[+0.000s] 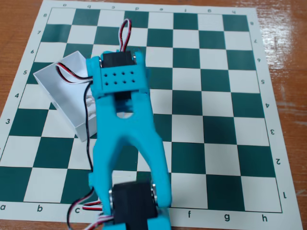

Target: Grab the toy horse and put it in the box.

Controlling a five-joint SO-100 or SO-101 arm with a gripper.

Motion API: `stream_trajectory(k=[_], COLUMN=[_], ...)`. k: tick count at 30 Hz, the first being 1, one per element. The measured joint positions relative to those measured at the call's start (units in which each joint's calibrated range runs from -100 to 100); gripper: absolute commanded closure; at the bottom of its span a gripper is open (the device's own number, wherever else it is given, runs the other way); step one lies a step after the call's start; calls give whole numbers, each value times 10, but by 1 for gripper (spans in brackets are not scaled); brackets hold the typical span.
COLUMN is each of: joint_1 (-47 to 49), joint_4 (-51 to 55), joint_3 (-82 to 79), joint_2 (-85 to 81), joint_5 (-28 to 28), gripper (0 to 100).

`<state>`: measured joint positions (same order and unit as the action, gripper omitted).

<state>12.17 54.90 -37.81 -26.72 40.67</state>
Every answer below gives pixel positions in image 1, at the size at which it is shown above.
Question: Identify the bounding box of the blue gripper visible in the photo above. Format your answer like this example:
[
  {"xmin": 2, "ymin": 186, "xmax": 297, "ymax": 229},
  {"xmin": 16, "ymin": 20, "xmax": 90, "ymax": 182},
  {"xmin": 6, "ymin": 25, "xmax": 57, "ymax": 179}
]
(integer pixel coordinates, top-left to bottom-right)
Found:
[{"xmin": 143, "ymin": 68, "xmax": 152, "ymax": 95}]

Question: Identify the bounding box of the white open cardboard box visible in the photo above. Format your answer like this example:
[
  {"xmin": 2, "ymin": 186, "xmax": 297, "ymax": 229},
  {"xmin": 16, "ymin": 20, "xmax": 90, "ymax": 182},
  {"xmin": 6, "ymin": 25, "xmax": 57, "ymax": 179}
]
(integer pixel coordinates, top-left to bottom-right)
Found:
[{"xmin": 32, "ymin": 50, "xmax": 99, "ymax": 143}]

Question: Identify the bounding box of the green white chessboard mat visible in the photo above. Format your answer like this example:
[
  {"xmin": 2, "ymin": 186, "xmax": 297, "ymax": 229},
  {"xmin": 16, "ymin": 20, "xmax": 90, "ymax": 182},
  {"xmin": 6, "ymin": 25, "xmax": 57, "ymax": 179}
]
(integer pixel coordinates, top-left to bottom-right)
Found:
[{"xmin": 0, "ymin": 0, "xmax": 304, "ymax": 227}]

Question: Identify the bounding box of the red white black servo cable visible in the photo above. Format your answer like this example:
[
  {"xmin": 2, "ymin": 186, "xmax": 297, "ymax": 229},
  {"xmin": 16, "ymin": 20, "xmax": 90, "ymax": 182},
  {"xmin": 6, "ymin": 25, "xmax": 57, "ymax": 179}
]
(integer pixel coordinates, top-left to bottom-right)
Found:
[
  {"xmin": 67, "ymin": 188, "xmax": 114, "ymax": 230},
  {"xmin": 82, "ymin": 200, "xmax": 104, "ymax": 212},
  {"xmin": 56, "ymin": 61, "xmax": 95, "ymax": 173},
  {"xmin": 118, "ymin": 19, "xmax": 133, "ymax": 52}
]

